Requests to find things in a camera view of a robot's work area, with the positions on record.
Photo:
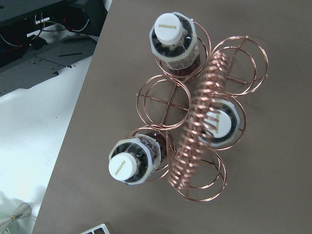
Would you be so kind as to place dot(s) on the copper wire bottle basket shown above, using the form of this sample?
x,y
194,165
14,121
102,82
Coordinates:
x,y
176,107

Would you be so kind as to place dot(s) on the tea bottle near tray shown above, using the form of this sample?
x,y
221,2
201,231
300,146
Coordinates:
x,y
133,160

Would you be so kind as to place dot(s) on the tea bottle middle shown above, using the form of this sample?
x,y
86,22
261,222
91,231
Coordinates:
x,y
226,122

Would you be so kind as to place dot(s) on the steel cone jigger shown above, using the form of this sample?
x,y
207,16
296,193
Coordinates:
x,y
22,211

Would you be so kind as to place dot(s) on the tea bottle far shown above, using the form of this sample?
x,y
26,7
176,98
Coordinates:
x,y
173,41

